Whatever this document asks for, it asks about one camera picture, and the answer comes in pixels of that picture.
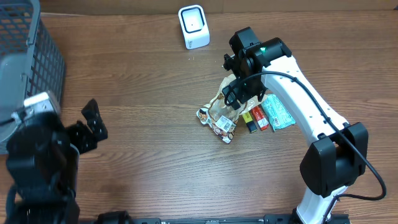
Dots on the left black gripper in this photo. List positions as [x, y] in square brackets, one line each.
[74, 137]

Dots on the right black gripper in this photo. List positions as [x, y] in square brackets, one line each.
[237, 89]

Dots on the yellow highlighter marker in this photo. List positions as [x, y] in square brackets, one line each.
[249, 122]

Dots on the brown cookie bag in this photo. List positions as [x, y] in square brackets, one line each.
[223, 119]

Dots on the red snack bar wrapper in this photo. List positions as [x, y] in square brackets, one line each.
[260, 118]

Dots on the teal tissue packet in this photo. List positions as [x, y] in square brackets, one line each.
[279, 117]

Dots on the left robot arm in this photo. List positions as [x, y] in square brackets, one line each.
[43, 157]

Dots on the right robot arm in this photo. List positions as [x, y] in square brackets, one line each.
[337, 151]

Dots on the white barcode scanner stand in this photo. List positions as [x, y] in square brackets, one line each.
[194, 26]

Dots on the grey plastic mesh basket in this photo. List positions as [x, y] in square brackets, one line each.
[30, 59]

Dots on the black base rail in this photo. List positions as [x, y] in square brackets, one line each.
[123, 217]

